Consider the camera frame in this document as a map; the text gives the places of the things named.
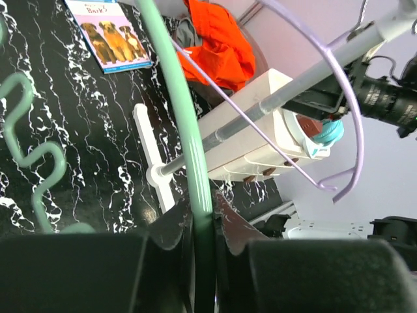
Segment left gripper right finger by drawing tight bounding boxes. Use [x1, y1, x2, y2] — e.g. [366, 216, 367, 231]
[213, 191, 416, 312]

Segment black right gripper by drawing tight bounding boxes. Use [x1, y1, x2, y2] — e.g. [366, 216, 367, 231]
[281, 58, 369, 123]

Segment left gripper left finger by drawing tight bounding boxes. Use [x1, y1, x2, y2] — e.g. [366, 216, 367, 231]
[1, 198, 193, 312]

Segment lilac plastic hanger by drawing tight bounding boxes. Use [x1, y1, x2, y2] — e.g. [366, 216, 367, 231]
[169, 0, 364, 205]

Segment orange shorts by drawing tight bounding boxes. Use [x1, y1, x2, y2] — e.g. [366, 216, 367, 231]
[184, 1, 255, 92]

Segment green plastic hanger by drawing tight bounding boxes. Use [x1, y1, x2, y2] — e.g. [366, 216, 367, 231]
[1, 1, 216, 312]

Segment grey shorts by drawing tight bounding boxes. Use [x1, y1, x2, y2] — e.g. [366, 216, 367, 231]
[173, 17, 203, 48]

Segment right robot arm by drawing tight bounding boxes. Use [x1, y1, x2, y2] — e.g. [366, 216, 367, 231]
[283, 57, 416, 271]

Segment teal cat-ear headphones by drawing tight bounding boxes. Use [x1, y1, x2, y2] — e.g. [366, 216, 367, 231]
[309, 120, 345, 148]

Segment right rack upright pole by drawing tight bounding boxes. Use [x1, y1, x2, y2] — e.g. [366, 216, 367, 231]
[161, 0, 417, 177]

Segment brown cube power socket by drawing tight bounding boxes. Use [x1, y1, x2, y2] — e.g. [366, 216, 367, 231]
[296, 115, 323, 138]

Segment right white rack foot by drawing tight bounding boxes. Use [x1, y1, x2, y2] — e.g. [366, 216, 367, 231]
[133, 103, 175, 214]

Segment cream white storage box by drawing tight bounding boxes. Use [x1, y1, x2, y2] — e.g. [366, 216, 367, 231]
[198, 68, 330, 182]

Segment children's picture book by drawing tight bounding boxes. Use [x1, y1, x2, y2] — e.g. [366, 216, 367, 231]
[65, 1, 152, 74]

